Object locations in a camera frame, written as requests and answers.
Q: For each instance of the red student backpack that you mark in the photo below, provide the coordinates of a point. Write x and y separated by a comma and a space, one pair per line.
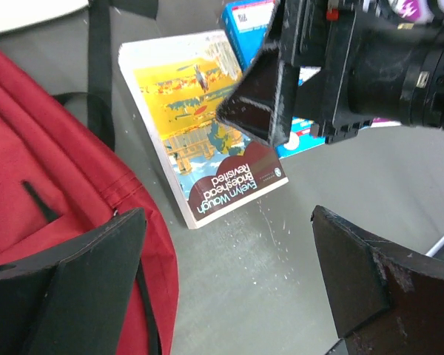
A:
60, 179

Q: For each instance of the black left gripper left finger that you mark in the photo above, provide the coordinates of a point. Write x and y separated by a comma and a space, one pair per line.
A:
72, 298

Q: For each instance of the blue comic book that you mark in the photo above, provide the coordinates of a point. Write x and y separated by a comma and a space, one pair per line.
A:
245, 24

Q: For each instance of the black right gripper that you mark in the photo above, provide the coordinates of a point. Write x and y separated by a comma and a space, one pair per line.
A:
303, 73

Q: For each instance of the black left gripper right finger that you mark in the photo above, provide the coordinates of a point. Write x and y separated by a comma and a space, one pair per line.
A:
384, 298

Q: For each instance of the yellow Brideshead Revisited book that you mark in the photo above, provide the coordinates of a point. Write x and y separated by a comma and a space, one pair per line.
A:
177, 83

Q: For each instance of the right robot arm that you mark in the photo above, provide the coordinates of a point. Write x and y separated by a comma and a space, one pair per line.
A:
378, 14

